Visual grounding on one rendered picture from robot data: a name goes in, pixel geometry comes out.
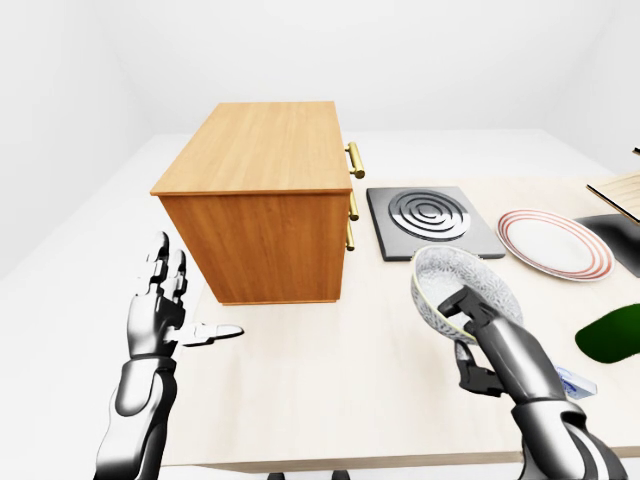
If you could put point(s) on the wooden cabinet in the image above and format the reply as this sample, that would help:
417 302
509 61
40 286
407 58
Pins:
250 190

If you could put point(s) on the pale wooden board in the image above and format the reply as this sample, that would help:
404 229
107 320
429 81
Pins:
617 192

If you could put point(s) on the flat dark stove plate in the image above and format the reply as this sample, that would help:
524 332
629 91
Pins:
430 220

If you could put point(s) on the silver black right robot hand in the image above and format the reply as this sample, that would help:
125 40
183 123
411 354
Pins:
500 345

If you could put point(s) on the patterned grey bowl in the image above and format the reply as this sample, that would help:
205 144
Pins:
450 280

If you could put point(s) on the dark green rounded object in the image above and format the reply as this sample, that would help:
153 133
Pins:
612 334

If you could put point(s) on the small blue white packet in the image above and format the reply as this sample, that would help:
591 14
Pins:
575 385

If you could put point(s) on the black flat object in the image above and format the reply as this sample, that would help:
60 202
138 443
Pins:
612 240

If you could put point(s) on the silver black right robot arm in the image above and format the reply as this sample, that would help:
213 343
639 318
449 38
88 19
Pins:
560 440

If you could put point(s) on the white plate with red rings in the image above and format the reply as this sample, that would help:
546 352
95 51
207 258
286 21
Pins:
552 242

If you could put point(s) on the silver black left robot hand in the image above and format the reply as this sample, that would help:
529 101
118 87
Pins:
152 310

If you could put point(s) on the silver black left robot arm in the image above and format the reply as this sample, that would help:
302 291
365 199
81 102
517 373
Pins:
132 415

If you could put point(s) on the small dark shape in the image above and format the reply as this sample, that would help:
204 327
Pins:
340 475
275 476

